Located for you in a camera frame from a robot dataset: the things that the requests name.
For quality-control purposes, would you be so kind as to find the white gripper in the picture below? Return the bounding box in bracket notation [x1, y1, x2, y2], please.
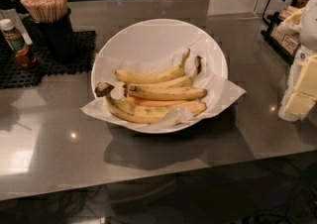
[277, 0, 317, 116]

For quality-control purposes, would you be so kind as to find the yellow banana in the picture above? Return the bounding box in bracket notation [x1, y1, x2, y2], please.
[123, 84, 208, 101]

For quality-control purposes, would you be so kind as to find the white bowl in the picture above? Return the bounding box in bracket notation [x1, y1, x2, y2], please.
[87, 19, 228, 133]

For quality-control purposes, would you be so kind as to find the orange-tinted banana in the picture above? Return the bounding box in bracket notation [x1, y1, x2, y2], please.
[124, 96, 187, 107]

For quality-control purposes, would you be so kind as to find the front banana with dark stem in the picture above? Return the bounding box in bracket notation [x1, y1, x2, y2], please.
[94, 82, 207, 124]

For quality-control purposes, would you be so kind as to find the white paper liner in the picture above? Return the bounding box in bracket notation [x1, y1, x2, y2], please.
[79, 36, 247, 133]

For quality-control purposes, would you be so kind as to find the black cup holder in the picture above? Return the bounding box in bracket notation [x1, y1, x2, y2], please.
[32, 9, 77, 64]

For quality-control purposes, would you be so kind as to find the wooden stir sticks bundle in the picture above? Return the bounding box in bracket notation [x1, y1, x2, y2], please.
[21, 0, 67, 23]

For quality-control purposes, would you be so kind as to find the brown sauce bottle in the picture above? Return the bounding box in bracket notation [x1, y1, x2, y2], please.
[0, 19, 37, 68]

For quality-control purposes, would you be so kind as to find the black rubber mesh mat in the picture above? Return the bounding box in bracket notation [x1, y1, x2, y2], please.
[0, 31, 96, 89]

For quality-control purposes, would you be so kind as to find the black wire condiment rack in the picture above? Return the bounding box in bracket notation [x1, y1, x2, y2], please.
[261, 0, 309, 64]

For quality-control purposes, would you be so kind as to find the white flat utensil handle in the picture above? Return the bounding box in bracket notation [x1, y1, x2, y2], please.
[0, 9, 33, 46]

